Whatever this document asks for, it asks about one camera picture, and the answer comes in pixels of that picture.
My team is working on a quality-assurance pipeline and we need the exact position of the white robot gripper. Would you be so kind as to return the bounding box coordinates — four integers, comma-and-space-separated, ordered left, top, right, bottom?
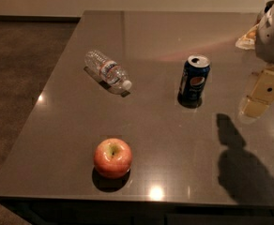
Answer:
236, 4, 274, 120

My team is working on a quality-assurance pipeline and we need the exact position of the clear plastic water bottle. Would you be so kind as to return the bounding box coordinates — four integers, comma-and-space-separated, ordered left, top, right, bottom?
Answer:
84, 50, 132, 90

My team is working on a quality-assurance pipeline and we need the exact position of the blue pepsi can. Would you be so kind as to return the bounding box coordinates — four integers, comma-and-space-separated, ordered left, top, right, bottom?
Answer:
178, 54, 210, 102

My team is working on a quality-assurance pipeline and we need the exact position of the red yellow apple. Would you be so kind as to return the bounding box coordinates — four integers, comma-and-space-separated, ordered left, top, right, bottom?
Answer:
94, 138, 132, 179

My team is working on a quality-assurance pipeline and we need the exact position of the snack jar with black lid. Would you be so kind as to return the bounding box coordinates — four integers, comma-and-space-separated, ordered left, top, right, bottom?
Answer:
256, 0, 274, 23

